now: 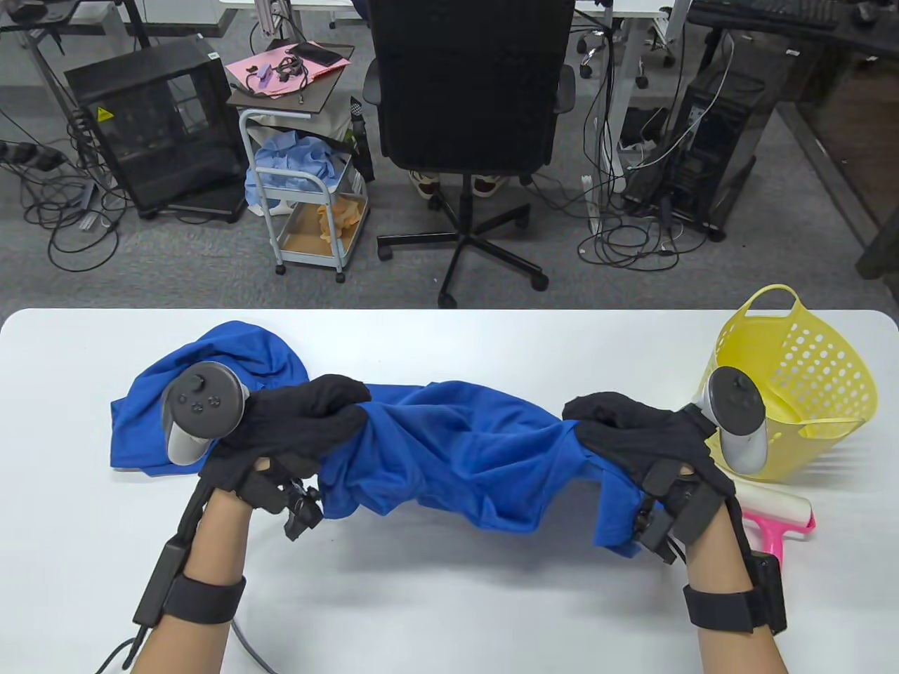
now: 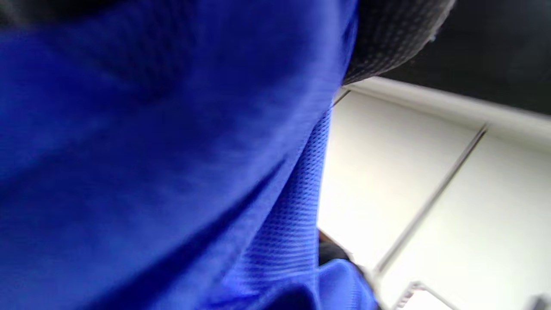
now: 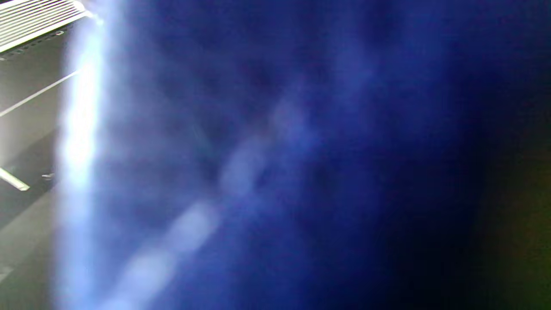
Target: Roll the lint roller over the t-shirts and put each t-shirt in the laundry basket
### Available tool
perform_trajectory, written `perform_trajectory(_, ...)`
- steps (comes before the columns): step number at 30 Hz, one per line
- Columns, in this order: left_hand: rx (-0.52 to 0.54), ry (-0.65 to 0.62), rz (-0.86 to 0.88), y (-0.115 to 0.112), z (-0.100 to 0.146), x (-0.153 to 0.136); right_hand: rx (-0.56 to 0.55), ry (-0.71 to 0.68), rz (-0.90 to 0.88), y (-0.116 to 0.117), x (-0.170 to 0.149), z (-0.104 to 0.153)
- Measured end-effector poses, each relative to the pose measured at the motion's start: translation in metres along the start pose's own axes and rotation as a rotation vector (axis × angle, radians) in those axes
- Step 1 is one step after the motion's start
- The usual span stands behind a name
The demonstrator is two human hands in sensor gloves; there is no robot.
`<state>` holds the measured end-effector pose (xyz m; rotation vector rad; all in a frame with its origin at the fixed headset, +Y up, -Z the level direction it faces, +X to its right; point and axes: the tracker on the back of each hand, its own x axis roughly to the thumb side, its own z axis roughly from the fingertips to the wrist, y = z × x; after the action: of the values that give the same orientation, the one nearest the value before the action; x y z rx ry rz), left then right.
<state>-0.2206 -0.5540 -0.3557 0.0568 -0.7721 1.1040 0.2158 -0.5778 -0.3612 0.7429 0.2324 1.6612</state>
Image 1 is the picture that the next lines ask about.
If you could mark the aluminium frame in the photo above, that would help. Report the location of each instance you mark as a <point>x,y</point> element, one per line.
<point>267,17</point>

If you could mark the person's left forearm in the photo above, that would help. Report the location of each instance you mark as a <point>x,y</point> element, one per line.
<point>197,562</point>

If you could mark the pink lint roller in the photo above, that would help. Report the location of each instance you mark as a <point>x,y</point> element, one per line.
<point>772,505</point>

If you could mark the pink paper sheet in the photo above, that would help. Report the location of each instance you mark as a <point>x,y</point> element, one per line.
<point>239,71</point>

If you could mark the person's left hand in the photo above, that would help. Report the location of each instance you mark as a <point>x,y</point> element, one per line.
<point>302,421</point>

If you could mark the black computer tower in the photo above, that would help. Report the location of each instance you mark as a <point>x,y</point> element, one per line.
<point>730,133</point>

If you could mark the black desk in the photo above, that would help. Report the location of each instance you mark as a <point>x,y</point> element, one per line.
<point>874,42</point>

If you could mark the white power strip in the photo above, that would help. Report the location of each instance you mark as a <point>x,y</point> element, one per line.
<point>591,210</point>

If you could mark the black square board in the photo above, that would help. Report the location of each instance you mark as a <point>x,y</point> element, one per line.
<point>309,98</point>

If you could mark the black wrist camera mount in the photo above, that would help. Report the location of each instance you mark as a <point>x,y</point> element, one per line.
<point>295,505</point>
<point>692,512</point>

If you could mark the white rolling cart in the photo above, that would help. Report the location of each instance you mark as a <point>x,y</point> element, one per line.
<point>302,239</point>

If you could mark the black and white controller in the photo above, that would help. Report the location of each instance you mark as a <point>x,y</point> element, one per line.
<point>734,400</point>
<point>204,400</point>

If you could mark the black office chair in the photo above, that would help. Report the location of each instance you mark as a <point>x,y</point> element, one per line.
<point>463,84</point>

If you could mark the white desk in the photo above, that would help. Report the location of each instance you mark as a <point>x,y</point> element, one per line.
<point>621,77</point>

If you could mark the orange cloth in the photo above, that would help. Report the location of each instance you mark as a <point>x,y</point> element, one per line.
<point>342,219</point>

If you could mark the person's right hand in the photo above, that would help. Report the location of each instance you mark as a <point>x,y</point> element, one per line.
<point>632,435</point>

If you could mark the blue t-shirt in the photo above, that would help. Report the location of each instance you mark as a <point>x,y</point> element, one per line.
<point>456,456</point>
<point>232,351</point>

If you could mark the yellow perforated plastic basket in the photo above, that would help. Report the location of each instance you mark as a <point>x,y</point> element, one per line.
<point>829,393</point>

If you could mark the black sensor box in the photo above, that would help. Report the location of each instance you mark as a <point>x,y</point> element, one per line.
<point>769,590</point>
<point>161,583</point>

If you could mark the small purple object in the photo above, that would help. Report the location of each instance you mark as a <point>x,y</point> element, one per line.
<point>263,76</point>

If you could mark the black glass computer case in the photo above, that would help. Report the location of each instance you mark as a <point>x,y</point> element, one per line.
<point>161,168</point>

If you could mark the black power strip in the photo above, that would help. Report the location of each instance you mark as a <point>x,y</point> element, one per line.
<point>35,156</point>

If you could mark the black keyboard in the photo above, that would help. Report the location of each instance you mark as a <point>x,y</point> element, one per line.
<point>765,12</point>

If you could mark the light blue cloth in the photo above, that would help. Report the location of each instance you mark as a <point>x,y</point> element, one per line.
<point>291,158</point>

